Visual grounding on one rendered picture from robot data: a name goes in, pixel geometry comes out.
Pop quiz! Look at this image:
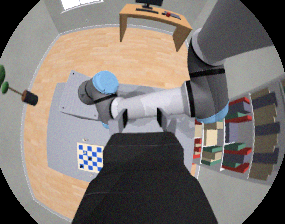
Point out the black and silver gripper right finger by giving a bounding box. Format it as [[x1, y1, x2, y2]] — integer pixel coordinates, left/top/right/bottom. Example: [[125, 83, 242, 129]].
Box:
[[157, 108, 177, 135]]

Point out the blue and cream chessboard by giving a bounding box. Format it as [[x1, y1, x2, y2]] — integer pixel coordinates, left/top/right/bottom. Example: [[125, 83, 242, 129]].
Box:
[[77, 142, 104, 173]]

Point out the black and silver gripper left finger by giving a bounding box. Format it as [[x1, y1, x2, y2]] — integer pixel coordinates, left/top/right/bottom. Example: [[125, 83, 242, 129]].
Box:
[[108, 108, 128, 137]]

